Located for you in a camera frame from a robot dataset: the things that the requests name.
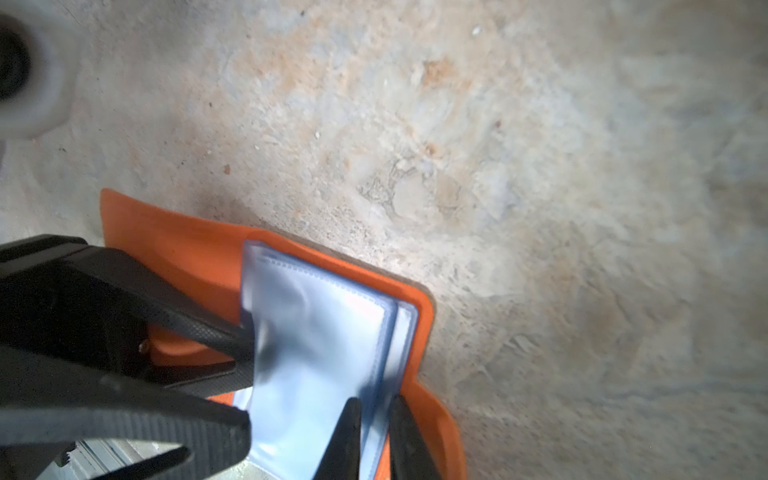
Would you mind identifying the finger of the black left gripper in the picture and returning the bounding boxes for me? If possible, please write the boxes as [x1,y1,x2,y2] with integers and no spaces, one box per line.
[1,235,254,398]
[1,346,251,479]

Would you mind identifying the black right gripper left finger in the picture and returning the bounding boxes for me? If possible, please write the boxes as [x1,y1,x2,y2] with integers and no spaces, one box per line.
[313,397,362,480]

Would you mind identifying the orange card holder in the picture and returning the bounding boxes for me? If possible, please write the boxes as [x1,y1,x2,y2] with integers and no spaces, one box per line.
[100,189,467,479]

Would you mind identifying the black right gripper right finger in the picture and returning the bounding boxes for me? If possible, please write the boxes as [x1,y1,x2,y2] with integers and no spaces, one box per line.
[389,395,441,480]

